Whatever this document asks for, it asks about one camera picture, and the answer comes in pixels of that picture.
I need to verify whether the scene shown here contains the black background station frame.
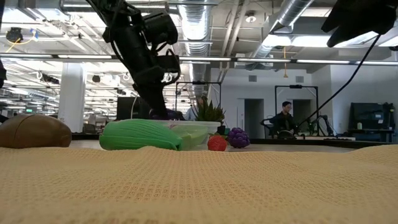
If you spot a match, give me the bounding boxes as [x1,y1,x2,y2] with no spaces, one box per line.
[175,81,222,121]
[274,84,320,139]

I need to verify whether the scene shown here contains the brown toy kiwi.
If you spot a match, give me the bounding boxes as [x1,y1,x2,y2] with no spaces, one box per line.
[0,114,73,149]

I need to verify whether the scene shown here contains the long ceiling light rail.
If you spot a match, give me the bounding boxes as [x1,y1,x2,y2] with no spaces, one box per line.
[0,52,398,67]

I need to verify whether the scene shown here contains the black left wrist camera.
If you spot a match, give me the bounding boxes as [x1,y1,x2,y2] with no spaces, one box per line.
[143,11,179,46]

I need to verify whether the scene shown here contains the black ceiling device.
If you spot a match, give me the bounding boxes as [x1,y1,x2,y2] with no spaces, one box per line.
[5,27,24,44]

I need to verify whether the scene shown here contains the wide silver ceiling duct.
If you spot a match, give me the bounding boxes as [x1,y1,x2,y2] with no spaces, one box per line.
[177,0,215,97]

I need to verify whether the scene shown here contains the potted green succulent plant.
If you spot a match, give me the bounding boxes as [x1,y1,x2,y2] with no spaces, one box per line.
[192,95,227,136]

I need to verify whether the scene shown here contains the person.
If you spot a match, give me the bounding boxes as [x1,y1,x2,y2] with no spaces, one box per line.
[267,101,299,140]
[183,95,208,122]

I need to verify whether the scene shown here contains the red toy strawberry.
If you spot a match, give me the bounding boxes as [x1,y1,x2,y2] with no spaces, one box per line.
[207,134,228,152]

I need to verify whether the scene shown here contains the light green toy leaf vegetable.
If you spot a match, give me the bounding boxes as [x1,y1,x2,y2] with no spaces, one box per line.
[177,126,210,151]

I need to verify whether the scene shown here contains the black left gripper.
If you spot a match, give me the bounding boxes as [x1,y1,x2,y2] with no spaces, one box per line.
[102,18,182,121]

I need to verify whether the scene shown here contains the white building column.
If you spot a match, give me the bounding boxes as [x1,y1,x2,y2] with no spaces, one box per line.
[57,62,87,134]

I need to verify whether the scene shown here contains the black equipment cabinet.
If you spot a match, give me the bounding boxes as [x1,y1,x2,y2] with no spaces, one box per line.
[348,101,396,143]

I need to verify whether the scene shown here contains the purple toy grapes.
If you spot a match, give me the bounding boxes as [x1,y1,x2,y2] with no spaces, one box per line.
[227,127,251,149]

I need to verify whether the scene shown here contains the green ribbed toy vegetable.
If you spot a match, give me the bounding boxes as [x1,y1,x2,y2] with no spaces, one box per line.
[99,118,184,152]

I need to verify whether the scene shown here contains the slanted silver ceiling duct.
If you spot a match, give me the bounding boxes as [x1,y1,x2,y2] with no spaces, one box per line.
[248,0,315,60]

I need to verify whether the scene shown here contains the clear plastic tupperware container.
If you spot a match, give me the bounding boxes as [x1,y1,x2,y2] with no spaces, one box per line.
[149,119,222,152]

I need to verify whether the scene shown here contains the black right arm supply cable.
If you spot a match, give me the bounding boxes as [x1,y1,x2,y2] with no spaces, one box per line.
[297,33,382,129]

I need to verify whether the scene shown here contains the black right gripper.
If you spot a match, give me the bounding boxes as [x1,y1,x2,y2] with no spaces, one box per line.
[321,0,398,49]

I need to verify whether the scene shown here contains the orange waffle cloth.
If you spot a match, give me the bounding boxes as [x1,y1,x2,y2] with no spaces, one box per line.
[0,144,398,224]

